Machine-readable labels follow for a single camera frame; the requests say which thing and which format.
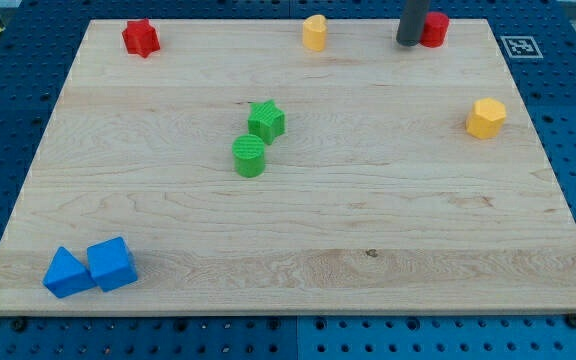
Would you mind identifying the red cylinder block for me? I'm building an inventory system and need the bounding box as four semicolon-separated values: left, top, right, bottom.
420;12;450;48

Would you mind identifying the wooden board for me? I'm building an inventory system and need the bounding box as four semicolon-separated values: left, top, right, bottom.
0;18;576;318

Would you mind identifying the green cylinder block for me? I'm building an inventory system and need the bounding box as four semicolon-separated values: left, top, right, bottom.
232;134;265;178

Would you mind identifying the red star block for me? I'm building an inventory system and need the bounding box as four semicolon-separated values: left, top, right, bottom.
122;18;160;58

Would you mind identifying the yellow hexagon block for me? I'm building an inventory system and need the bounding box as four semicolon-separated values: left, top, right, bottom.
465;98;507;139

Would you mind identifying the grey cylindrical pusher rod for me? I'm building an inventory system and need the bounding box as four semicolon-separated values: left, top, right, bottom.
395;0;431;47

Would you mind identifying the blue cube block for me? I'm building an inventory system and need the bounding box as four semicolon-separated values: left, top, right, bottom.
87;237;138;292

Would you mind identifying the green star block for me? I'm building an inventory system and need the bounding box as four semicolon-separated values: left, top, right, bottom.
247;99;285;145

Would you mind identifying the blue triangle block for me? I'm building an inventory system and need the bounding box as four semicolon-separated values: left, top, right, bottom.
42;247;96;298

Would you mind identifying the white fiducial marker tag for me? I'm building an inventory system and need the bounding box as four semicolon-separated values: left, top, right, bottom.
500;35;543;59

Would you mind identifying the yellow heart block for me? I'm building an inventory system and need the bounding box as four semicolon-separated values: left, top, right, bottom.
302;14;328;51

